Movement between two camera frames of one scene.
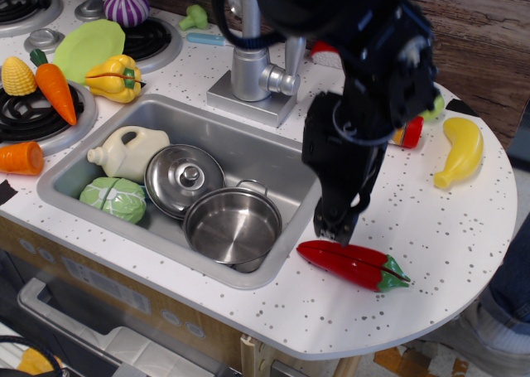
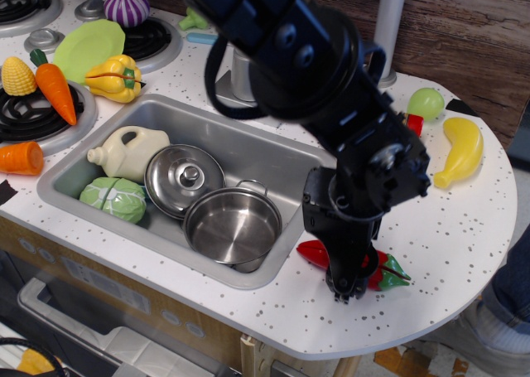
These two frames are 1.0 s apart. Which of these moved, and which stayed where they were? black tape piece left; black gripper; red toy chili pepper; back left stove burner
Moved: black gripper
Stayed: black tape piece left; red toy chili pepper; back left stove burner
